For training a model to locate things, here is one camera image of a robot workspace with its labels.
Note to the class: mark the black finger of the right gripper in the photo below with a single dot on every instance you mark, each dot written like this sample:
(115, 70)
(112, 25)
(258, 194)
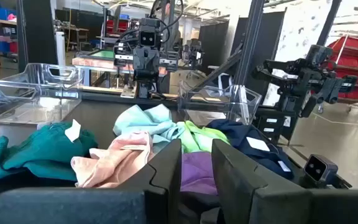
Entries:
(139, 65)
(153, 65)

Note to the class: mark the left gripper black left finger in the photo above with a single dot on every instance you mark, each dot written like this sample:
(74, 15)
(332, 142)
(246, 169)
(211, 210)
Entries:
(104, 205)

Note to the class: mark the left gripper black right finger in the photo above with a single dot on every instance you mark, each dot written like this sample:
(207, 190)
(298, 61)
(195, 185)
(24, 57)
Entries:
(259, 202)

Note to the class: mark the pale pink towel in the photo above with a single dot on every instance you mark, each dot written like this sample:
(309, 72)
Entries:
(113, 168)

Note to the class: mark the light blue towel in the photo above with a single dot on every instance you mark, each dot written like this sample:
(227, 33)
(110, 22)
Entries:
(148, 121)

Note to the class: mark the purple towel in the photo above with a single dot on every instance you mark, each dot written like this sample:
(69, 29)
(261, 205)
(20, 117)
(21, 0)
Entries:
(197, 174)

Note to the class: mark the navy towel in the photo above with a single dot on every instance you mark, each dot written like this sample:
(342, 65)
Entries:
(235, 133)

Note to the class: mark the lime green towel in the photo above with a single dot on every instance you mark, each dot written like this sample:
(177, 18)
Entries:
(197, 137)

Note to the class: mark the teal towel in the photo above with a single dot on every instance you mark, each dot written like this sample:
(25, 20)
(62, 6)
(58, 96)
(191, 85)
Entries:
(36, 155)

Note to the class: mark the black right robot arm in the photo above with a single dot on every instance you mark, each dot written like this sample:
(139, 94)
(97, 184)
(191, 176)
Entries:
(145, 90)

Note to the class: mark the black idle robot arm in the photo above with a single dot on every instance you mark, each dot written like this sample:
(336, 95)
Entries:
(306, 81)
(193, 53)

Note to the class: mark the workbench with green mat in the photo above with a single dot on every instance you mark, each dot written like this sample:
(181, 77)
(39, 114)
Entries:
(98, 60)

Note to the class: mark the black partition panel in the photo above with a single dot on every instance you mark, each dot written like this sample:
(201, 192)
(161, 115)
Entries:
(269, 37)
(36, 34)
(213, 46)

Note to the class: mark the black box with white labels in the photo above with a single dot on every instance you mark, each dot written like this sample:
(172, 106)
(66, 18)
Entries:
(275, 124)

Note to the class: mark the rack with red bins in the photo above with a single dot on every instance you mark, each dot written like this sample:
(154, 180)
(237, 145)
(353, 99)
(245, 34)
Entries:
(356, 62)

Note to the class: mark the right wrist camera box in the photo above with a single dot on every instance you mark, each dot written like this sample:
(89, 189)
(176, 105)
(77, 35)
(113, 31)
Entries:
(149, 37)

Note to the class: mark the black aluminium frame strut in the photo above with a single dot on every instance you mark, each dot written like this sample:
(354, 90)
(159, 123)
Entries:
(219, 70)

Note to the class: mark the small black stereo camera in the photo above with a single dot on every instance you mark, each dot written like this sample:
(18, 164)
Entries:
(319, 168)

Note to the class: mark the white cylinder post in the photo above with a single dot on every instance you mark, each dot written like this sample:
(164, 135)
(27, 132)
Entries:
(60, 48)

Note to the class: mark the black frame upright post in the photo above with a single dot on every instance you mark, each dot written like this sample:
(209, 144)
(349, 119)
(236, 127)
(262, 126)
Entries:
(249, 37)

